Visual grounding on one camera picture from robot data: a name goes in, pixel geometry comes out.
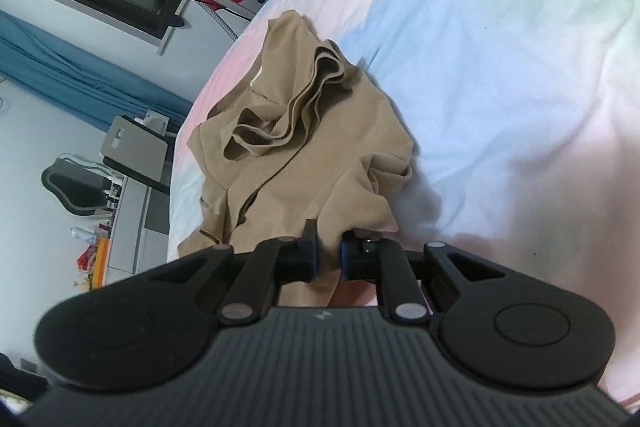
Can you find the white wall-mounted box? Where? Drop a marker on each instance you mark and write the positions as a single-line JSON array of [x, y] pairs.
[[152, 123]]

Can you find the wavy frame mirror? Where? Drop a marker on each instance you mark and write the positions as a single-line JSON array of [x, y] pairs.
[[75, 187]]

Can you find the row of small cosmetic bottles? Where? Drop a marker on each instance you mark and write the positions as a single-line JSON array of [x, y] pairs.
[[112, 194]]

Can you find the grey and black chair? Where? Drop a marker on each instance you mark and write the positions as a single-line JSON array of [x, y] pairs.
[[130, 144]]

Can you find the orange box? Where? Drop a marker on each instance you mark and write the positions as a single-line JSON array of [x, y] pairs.
[[101, 262]]

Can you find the white dressing table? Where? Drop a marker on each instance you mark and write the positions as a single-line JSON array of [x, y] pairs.
[[135, 227]]

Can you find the narrow blue curtain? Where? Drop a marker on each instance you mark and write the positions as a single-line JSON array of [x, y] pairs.
[[75, 67]]

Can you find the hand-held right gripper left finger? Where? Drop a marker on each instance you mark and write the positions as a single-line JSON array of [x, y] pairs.
[[312, 257]]

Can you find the pastel bed sheet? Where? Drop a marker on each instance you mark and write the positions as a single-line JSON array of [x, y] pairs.
[[500, 57]]

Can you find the tan t-shirt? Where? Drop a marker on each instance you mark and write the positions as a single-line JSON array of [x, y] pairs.
[[310, 157]]

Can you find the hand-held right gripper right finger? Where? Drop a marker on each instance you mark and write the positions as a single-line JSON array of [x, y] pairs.
[[344, 259]]

